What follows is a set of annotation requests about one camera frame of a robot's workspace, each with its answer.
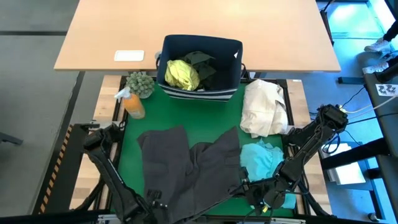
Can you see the green table mat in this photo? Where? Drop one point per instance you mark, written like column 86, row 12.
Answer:
column 202, row 115

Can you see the person's white shoe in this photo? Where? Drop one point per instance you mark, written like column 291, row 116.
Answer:
column 374, row 67
column 377, row 46

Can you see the dark grey shorts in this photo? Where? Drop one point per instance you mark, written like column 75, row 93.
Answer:
column 186, row 168

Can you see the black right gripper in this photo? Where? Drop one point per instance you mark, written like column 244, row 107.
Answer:
column 265, row 194

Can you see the white basket label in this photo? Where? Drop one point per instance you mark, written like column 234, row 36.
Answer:
column 235, row 54

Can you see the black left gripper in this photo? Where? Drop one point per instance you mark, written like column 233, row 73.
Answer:
column 147, row 214

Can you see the orange spray bottle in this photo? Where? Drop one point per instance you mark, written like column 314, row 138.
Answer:
column 133, row 105

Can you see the wooden table side board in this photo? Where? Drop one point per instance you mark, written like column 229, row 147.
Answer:
column 297, row 96
column 107, row 91

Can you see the black table frame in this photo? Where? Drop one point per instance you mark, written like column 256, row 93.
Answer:
column 122, row 81

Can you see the black side table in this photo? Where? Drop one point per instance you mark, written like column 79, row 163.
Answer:
column 388, row 124

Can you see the navy white striped laundry basket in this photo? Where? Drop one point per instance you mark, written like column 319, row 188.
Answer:
column 199, row 93

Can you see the white paper with black marks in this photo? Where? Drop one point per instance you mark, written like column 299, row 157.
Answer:
column 387, row 89

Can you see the light blue shorts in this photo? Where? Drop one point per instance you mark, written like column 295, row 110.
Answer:
column 259, row 158

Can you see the black panel with hazard stripes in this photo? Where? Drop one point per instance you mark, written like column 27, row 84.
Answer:
column 62, row 174

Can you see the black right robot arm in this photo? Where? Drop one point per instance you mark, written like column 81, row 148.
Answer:
column 311, row 140

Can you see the beige folded garment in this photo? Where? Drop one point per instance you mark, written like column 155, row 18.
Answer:
column 264, row 109

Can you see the yellow garment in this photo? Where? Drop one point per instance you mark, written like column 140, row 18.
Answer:
column 182, row 74

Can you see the person's leg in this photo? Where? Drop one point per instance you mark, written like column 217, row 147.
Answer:
column 392, row 31

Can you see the silver metal bracket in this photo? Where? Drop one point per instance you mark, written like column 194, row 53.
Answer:
column 287, row 221

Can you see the dark green garment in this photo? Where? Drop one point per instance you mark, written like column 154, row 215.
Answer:
column 200, row 65

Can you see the potted green succulent plant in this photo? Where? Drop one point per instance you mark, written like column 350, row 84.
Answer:
column 140, row 84

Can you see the light wooden desk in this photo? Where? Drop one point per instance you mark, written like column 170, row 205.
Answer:
column 217, row 18

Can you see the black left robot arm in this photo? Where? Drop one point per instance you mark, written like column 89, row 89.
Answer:
column 109, row 174

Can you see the white floor box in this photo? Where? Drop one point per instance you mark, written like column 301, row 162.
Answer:
column 345, row 174

